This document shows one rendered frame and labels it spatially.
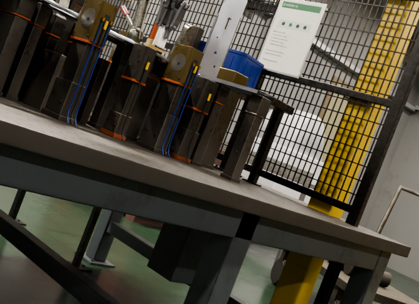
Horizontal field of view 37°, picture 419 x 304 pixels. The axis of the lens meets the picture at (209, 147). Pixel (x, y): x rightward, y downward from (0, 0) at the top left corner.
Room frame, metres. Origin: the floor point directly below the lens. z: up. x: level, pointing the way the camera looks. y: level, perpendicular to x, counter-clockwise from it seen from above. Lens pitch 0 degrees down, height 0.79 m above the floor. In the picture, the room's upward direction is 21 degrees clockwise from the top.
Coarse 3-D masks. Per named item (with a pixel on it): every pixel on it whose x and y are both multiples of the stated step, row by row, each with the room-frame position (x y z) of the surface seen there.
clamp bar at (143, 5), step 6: (138, 0) 2.25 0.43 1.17; (144, 0) 2.26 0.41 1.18; (138, 6) 2.24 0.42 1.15; (144, 6) 2.26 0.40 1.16; (138, 12) 2.23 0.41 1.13; (144, 12) 2.26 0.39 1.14; (138, 18) 2.23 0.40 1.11; (144, 18) 2.25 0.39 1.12; (132, 24) 2.24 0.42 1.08; (138, 24) 2.25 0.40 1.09; (138, 30) 2.25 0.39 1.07; (138, 36) 2.25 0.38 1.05
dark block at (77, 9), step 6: (78, 0) 2.09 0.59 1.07; (84, 0) 2.10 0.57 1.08; (78, 6) 2.09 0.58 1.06; (78, 12) 2.10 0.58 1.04; (72, 24) 2.10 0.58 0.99; (66, 30) 2.09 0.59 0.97; (66, 36) 2.10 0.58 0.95; (60, 42) 2.09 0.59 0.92; (66, 42) 2.10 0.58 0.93; (54, 48) 2.08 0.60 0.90; (60, 48) 2.09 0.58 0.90
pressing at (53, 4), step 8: (48, 0) 1.70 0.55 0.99; (56, 8) 1.85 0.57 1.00; (64, 8) 1.74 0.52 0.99; (64, 16) 1.91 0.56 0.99; (72, 16) 1.90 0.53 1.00; (112, 32) 1.88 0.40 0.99; (112, 40) 2.14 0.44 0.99; (120, 40) 2.08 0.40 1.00; (128, 40) 1.91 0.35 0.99; (160, 56) 2.01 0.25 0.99
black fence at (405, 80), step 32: (128, 0) 3.21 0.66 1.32; (192, 0) 2.91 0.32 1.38; (256, 0) 2.68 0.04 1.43; (416, 0) 2.21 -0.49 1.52; (256, 32) 2.63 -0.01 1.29; (320, 32) 2.43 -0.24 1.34; (416, 32) 2.19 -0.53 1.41; (320, 64) 2.39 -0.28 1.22; (384, 64) 2.23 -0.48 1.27; (416, 64) 2.14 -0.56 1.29; (352, 96) 2.27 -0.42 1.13; (384, 96) 2.20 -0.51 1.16; (288, 128) 2.42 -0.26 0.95; (384, 128) 2.16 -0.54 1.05; (224, 160) 2.56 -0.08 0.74; (288, 160) 2.38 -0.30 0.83; (352, 160) 2.22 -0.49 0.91; (352, 224) 2.15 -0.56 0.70; (320, 288) 2.16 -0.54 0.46
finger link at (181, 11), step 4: (184, 4) 2.11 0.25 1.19; (180, 8) 2.11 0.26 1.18; (188, 8) 2.12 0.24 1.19; (176, 12) 2.12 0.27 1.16; (180, 12) 2.11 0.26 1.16; (184, 12) 2.12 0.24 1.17; (176, 16) 2.11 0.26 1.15; (180, 16) 2.12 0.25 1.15; (176, 20) 2.12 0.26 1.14; (180, 20) 2.13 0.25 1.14; (172, 24) 2.12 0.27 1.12; (176, 24) 2.13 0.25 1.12; (172, 28) 2.13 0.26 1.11; (176, 28) 2.13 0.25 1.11
